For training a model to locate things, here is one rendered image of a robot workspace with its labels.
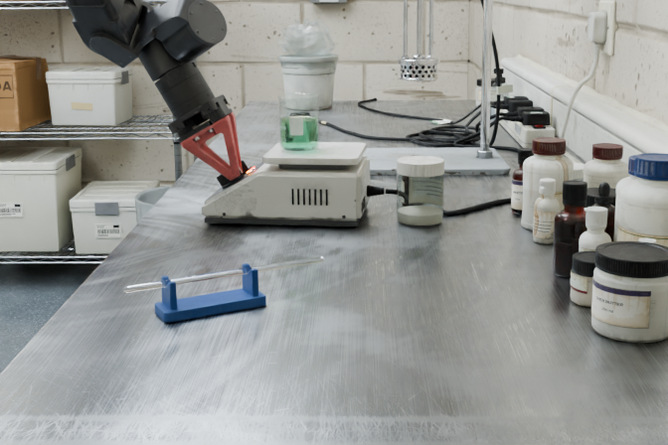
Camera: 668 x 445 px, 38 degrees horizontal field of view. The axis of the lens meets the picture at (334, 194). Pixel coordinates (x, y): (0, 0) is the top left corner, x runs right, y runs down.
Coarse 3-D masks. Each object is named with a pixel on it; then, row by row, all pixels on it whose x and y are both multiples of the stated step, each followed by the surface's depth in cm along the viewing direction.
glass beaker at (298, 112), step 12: (288, 96) 119; (300, 96) 119; (312, 96) 123; (288, 108) 120; (300, 108) 119; (312, 108) 120; (288, 120) 120; (300, 120) 120; (312, 120) 120; (288, 132) 120; (300, 132) 120; (312, 132) 121; (288, 144) 121; (300, 144) 120; (312, 144) 121
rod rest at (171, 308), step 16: (256, 272) 90; (256, 288) 91; (160, 304) 89; (176, 304) 87; (192, 304) 89; (208, 304) 89; (224, 304) 89; (240, 304) 90; (256, 304) 91; (176, 320) 87
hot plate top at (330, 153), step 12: (276, 144) 128; (324, 144) 127; (336, 144) 127; (348, 144) 127; (360, 144) 127; (264, 156) 119; (276, 156) 119; (288, 156) 119; (300, 156) 119; (312, 156) 119; (324, 156) 119; (336, 156) 119; (348, 156) 119; (360, 156) 120
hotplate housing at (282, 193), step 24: (264, 168) 121; (288, 168) 120; (312, 168) 120; (336, 168) 119; (360, 168) 122; (240, 192) 119; (264, 192) 119; (288, 192) 119; (312, 192) 118; (336, 192) 118; (360, 192) 118; (384, 192) 126; (216, 216) 121; (240, 216) 120; (264, 216) 120; (288, 216) 119; (312, 216) 119; (336, 216) 119; (360, 216) 119
